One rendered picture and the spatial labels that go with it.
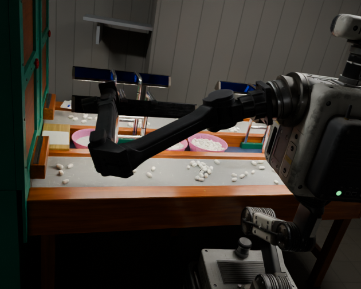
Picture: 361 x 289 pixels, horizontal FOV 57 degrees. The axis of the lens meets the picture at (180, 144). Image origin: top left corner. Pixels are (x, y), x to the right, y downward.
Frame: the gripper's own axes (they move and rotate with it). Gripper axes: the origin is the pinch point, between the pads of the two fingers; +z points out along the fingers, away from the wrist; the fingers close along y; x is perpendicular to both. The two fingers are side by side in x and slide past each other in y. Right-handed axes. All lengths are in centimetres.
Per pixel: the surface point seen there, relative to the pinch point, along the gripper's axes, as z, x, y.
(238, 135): 65, 74, 71
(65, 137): 35, -35, 32
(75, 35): 263, -48, 6
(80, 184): -6.4, -24.0, 40.1
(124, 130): 56, -4, 44
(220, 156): 30, 52, 63
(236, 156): 31, 62, 67
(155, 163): 19, 12, 52
